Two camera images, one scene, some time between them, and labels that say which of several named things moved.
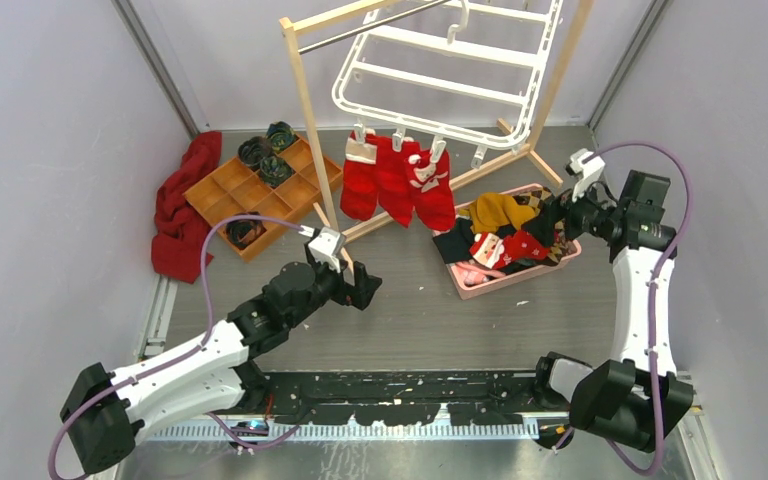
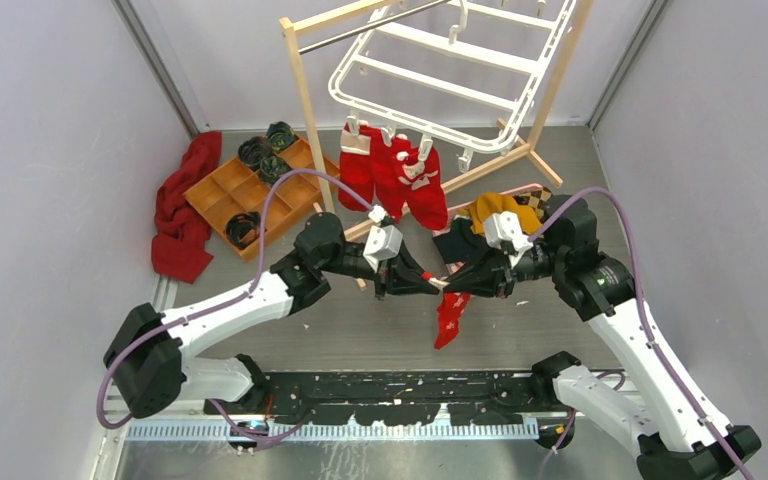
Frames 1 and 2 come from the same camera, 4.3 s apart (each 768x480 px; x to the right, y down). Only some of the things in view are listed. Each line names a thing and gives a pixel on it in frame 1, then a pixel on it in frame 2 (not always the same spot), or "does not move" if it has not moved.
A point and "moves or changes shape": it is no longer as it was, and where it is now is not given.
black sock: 455,246 does not move
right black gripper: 555,209 → 490,275
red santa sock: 433,189 moves or changes shape
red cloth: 180,225 does not move
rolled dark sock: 252,150 does not move
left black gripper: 357,295 → 401,275
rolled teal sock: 281,135 does not move
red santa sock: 494,253 moves or changes shape
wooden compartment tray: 237,191 does not move
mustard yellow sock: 490,211 does not move
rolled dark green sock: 273,170 does not move
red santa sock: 394,178 moves or changes shape
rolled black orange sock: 242,233 does not move
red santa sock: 359,186 moves or changes shape
